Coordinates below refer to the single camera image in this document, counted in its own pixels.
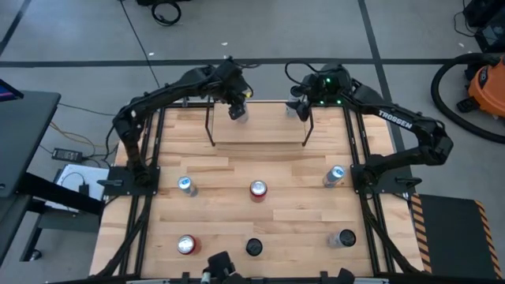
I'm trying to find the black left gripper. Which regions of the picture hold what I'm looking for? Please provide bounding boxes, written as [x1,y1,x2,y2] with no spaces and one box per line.
[212,58,253,121]

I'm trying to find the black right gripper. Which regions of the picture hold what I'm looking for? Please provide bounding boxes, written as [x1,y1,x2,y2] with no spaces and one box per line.
[290,64,352,122]

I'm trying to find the white Celsius Peach Vibe can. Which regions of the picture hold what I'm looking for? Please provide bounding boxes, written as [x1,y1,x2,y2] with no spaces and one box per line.
[235,101,251,125]

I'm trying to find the white Celsius Arctic can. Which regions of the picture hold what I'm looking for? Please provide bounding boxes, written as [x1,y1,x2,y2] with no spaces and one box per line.
[286,96,301,118]

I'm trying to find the blue silver Red Bull can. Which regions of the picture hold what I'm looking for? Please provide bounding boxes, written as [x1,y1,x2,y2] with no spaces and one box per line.
[322,164,347,188]
[176,175,199,197]

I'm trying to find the red Coke Zero can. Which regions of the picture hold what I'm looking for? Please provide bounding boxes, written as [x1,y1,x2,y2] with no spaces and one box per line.
[249,180,268,204]
[176,234,202,256]

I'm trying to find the white Celsius can blue band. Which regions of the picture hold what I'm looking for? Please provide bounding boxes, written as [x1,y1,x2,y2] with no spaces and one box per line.
[245,237,264,257]

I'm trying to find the wooden shelf black metal legs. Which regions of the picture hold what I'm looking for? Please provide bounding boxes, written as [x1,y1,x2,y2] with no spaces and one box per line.
[204,94,316,148]

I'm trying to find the orange shop vacuum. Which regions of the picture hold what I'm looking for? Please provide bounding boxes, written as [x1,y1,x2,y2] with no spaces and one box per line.
[456,54,505,119]
[429,52,505,145]

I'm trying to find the white paper sheet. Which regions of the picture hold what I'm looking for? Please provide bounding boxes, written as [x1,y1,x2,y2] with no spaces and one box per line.
[45,163,110,214]

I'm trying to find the black mat hazard stripes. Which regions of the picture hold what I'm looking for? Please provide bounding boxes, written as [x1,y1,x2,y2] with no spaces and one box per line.
[408,192,505,283]

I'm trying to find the black equipment case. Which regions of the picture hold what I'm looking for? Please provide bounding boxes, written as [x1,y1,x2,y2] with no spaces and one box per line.
[461,0,505,54]

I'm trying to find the black desk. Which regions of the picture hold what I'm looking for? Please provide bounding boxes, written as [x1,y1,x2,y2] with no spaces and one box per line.
[0,89,106,269]

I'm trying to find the blue screen device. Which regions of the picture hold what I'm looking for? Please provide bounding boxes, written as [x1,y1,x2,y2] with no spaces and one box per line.
[0,78,24,103]

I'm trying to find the long black floor cable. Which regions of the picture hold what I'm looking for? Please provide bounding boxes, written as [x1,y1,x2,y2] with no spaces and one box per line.
[119,0,165,92]

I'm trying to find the coiled black cable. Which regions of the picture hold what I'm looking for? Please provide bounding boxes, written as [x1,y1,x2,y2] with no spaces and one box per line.
[151,1,182,28]

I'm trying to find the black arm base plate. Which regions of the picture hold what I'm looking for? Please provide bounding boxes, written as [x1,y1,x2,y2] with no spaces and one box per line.
[350,163,422,195]
[97,165,161,197]

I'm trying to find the thin olive floor cable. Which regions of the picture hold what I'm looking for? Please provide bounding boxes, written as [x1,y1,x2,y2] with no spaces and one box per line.
[58,102,126,118]

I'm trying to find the black aluminium table frame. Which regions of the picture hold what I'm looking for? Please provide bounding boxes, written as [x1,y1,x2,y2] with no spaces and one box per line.
[94,96,425,284]

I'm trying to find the yellow floor cable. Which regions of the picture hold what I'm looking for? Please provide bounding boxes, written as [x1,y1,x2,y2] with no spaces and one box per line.
[49,121,119,149]

